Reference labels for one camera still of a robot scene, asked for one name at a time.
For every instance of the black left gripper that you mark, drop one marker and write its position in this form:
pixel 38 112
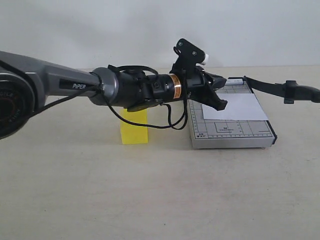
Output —
pixel 194 83

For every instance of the white paper sheet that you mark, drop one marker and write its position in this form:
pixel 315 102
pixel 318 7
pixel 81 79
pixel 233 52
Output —
pixel 240 106

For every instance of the black cutter blade lever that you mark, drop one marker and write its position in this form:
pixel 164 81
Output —
pixel 290 91

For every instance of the yellow cube block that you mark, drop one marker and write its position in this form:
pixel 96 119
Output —
pixel 131 134

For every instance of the grey paper cutter base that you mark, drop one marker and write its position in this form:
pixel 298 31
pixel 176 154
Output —
pixel 219 134

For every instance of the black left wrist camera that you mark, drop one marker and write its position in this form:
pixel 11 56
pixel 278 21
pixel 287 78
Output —
pixel 189 56

